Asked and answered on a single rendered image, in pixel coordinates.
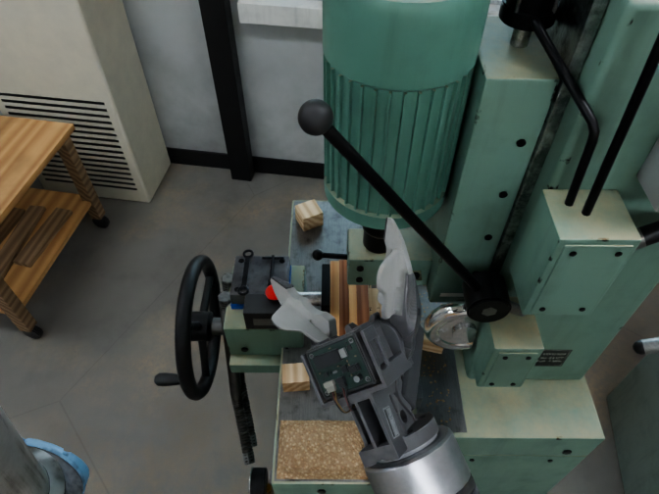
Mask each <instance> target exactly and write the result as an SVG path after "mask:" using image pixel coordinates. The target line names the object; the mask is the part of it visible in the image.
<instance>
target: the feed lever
mask: <svg viewBox="0 0 659 494"><path fill-rule="evenodd" d="M297 119H298V123H299V125H300V127H301V128H302V129H303V131H304V132H306V133H308V134H310V135H313V136H319V135H323V136H324V137H325V138H326V140H327V141H328V142H329V143H330V144H331V145H332V146H333V147H334V148H335V149H336V150H337V151H338V152H339V153H340V154H341V155H342V156H343V157H344V158H345V159H346V160H347V161H348V162H349V163H350V164H351V165H352V166H353V167H354V168H355V170H356V171H357V172H358V173H359V174H360V175H361V176H362V177H363V178H364V179H365V180H366V181H367V182H369V183H370V184H371V185H372V187H373V188H374V189H375V190H376V191H377V192H378V193H379V194H380V195H381V196H382V197H383V198H384V200H385V201H386V202H387V203H388V204H389V205H390V206H391V207H392V208H393V209H394V210H395V211H396V212H397V213H398V214H399V215H400V216H401V217H402V218H403V219H404V220H405V221H406V222H407V223H408V224H409V225H411V226H412V227H413V229H414V230H415V231H416V232H417V233H418V234H419V235H420V236H421V237H422V238H423V239H424V240H425V241H426V242H427V243H428V244H429V245H430V247H431V248H432V249H433V250H434V251H435V252H436V253H437V254H438V255H439V256H440V257H441V258H442V260H443V261H444V262H445V263H446V264H447V265H448V266H449V267H450V268H451V269H453V270H454V271H455V272H456V273H457V274H458V275H459V276H460V277H461V278H462V279H463V280H464V281H463V283H462V290H463V295H464V300H465V306H466V311H467V315H468V317H469V318H470V319H472V320H474V321H479V322H492V321H498V320H501V319H503V318H504V317H506V316H507V315H508V314H509V313H513V314H515V315H518V316H520V317H524V316H525V315H523V314H522V311H521V307H520V304H518V303H515V302H513V301H510V298H509V294H508V290H507V286H506V283H505V279H504V277H503V276H502V275H501V274H500V273H498V272H490V271H484V272H476V273H473V274H471V273H470V272H469V271H468V270H467V269H466V268H465V267H464V265H463V264H462V263H461V262H460V261H459V260H458V259H457V258H456V257H455V256H454V255H453V254H452V253H451V252H450V250H449V249H448V248H447V247H446V246H445V245H444V244H443V243H442V242H441V241H440V240H439V239H438V238H437V237H436V235H435V234H434V233H433V232H432V231H431V230H430V229H429V228H428V227H427V226H426V225H425V224H424V223H423V221H422V220H421V219H420V218H419V217H418V216H417V215H416V214H415V213H414V212H413V211H412V210H411V209H410V208H409V206H408V205H407V204H406V203H405V202H404V201H403V200H402V199H401V198H400V197H399V196H398V195H397V194H396V193H395V191H394V190H393V189H392V188H391V187H390V186H389V185H388V184H387V183H386V182H385V181H384V180H383V179H382V178H381V176H380V175H379V174H378V173H377V172H376V171H375V170H374V169H373V168H372V167H371V166H370V165H369V164H368V162H367V161H366V160H365V159H364V158H363V157H362V156H361V155H360V154H359V153H358V152H357V151H356V150H355V149H354V147H353V146H352V145H351V144H350V143H349V142H348V141H347V140H346V139H345V138H344V137H343V136H342V135H341V134H340V132H339V131H338V130H337V129H336V128H335V127H334V126H333V125H332V123H333V112H332V109H331V107H330V105H329V104H328V103H327V102H325V101H323V100H321V99H311V100H308V101H306V102H305V103H304V104H303V105H302V106H301V107H300V109H299V111H298V117H297Z"/></svg>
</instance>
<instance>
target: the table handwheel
mask: <svg viewBox="0 0 659 494"><path fill-rule="evenodd" d="M201 271H203V273H204V276H205V285H204V291H203V296H202V301H201V305H200V310H199V312H196V311H192V307H193V299H194V293H195V288H196V284H197V281H198V277H199V275H200V273H201ZM220 293H221V289H220V283H219V278H218V274H217V270H216V267H215V265H214V263H213V261H212V260H211V259H210V258H209V257H208V256H206V255H197V256H195V257H194V258H193V259H192V260H191V261H190V262H189V264H188V265H187V267H186V269H185V271H184V274H183V277H182V280H181V284H180V288H179V293H178V297H177V311H176V324H175V354H176V365H177V376H178V380H179V384H180V387H181V389H182V391H183V393H184V395H185V396H186V397H187V398H188V399H190V400H193V401H198V400H201V399H202V398H204V397H205V396H206V395H207V393H208V392H209V390H210V388H211V386H212V383H213V380H214V377H215V373H216V369H217V364H218V359H219V353H220V345H221V335H223V330H222V322H221V315H220V308H219V307H220V306H219V299H218V295H219V294H220ZM208 309H209V312H208ZM191 341H198V345H199V353H200V361H201V372H202V374H201V377H200V379H199V381H198V383H196V380H195V377H194V372H193V367H192V359H191ZM207 341H208V344H207Z"/></svg>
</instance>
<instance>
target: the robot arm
mask: <svg viewBox="0 0 659 494"><path fill-rule="evenodd" d="M383 240H384V243H385V246H386V254H385V258H384V260H383V262H382V263H381V265H380V268H379V271H378V275H377V290H378V291H379V294H378V301H379V302H380V304H381V317H380V313H379V312H376V313H374V314H372V315H370V318H369V321H367V322H365V323H362V324H360V325H357V324H355V323H354V322H352V323H350V324H348V325H346V326H345V334H343V335H341V336H337V329H336V319H335V317H334V316H332V315H331V314H330V313H328V312H324V311H320V310H318V309H316V308H315V307H314V306H313V305H312V304H311V302H310V301H309V299H308V298H306V297H303V296H301V295H300V294H299V293H298V292H297V291H296V289H295V288H294V285H293V284H291V283H289V282H286V281H284V280H282V279H280V278H277V277H275V276H272V278H271V280H270V282H271V284H272V287H273V289H274V291H275V294H276V296H277V298H278V300H279V302H280V304H281V306H280V308H279V309H278V310H277V311H276V312H275V313H274V314H273V315H272V322H273V324H274V325H275V326H276V327H278V328H279V329H281V330H284V331H298V332H301V333H303V334H305V335H306V336H307V337H309V339H310V342H311V344H312V346H310V347H311V349H309V350H307V351H306V353H305V354H303V355H301V356H300V357H301V360H302V362H303V364H304V367H305V369H306V371H307V373H308V375H309V377H310V380H311V382H312V385H313V387H314V389H315V392H316V394H317V396H318V399H319V401H320V403H321V406H322V408H323V409H325V408H328V407H331V406H334V405H337V407H338V408H339V409H340V411H341V412H343V413H344V414H347V413H349V412H351V414H352V417H353V419H354V420H355V423H356V425H357V427H358V430H359V432H360V434H361V437H362V439H363V441H364V446H365V447H364V448H363V449H362V450H361V451H360V452H359V456H360V458H361V460H362V463H363V465H364V470H365V473H366V475H367V477H368V479H369V481H370V483H371V486H372V488H373V490H374V493H375V494H481V493H480V491H479V489H478V488H477V485H476V483H475V481H474V479H473V477H472V474H471V471H470V469H469V467H468V465H467V463H466V460H465V458H464V456H463V454H462V452H461V449H460V447H459V445H458V443H457V441H456V438H455V436H454V434H453V432H452V430H451V429H450V428H449V427H447V426H444V425H437V423H436V421H435V418H434V416H433V414H432V413H419V414H413V412H412V411H413V410H415V408H416V401H417V393H418V384H419V376H420V367H421V359H422V351H423V342H424V334H425V331H424V329H423V328H422V327H421V325H420V322H421V316H422V307H421V301H420V296H419V291H418V287H417V282H416V278H415V275H414V273H413V270H412V265H411V261H410V258H409V254H408V251H407V248H406V245H405V242H404V239H403V237H402V234H401V232H400V230H399V228H398V226H397V224H396V223H395V221H394V219H392V218H386V220H385V228H384V236H383ZM310 366H311V368H312V369H311V368H310ZM312 371H313V372H312ZM313 373H314V374H313ZM314 375H315V376H314ZM315 378H316V379H317V381H318V383H317V381H316V379H315ZM318 384H319V386H320V388H321V390H320V388H319V386H318ZM346 406H348V408H349V411H347V412H345V411H343V409H342V408H343V407H346ZM88 478H89V468H88V466H87V465H86V463H85V462H84V461H83V460H82V459H81V458H79V457H78V456H76V455H75V454H73V453H72V452H66V451H64V449H63V448H62V447H59V446H57V445H54V444H52V443H49V442H45V441H42V440H38V439H32V438H28V439H24V438H22V437H21V436H20V434H19V433H18V431H17V430H16V429H15V427H14V426H13V424H12V423H11V421H10V420H9V418H8V417H7V415H6V414H5V412H4V411H3V409H2V408H1V406H0V494H83V493H84V490H85V485H86V482H87V480H88Z"/></svg>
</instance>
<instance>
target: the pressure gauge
mask: <svg viewBox="0 0 659 494"><path fill-rule="evenodd" d="M271 493H272V486H271V484H269V483H268V469H267V468H254V467H252V468H251V470H250V473H249V481H248V494H271Z"/></svg>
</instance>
